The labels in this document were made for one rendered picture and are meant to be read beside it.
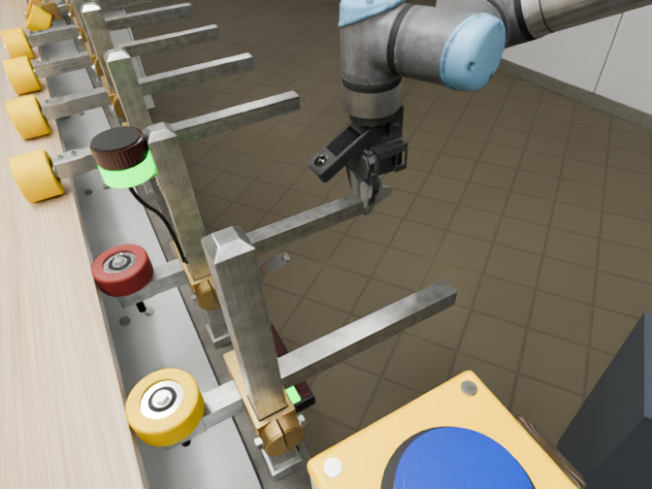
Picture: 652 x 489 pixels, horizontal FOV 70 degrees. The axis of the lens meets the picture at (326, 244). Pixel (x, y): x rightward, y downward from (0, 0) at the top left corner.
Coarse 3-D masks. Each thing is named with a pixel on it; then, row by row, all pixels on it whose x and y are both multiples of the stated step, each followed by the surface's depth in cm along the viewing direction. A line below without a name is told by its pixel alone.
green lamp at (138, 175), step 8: (136, 168) 54; (144, 168) 55; (152, 168) 56; (104, 176) 54; (112, 176) 53; (120, 176) 53; (128, 176) 54; (136, 176) 54; (144, 176) 55; (112, 184) 54; (120, 184) 54; (128, 184) 54; (136, 184) 55
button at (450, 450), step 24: (432, 432) 15; (456, 432) 15; (408, 456) 14; (432, 456) 14; (456, 456) 14; (480, 456) 14; (504, 456) 14; (408, 480) 14; (432, 480) 14; (456, 480) 13; (480, 480) 13; (504, 480) 13; (528, 480) 14
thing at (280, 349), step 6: (276, 336) 82; (276, 342) 81; (276, 348) 80; (282, 348) 80; (282, 354) 79; (300, 384) 75; (306, 384) 75; (300, 390) 74; (306, 390) 74; (306, 396) 73
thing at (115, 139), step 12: (108, 132) 54; (120, 132) 54; (132, 132) 54; (96, 144) 53; (108, 144) 52; (120, 144) 52; (132, 144) 52; (156, 180) 59; (132, 192) 58; (144, 204) 60; (168, 228) 63; (180, 252) 67
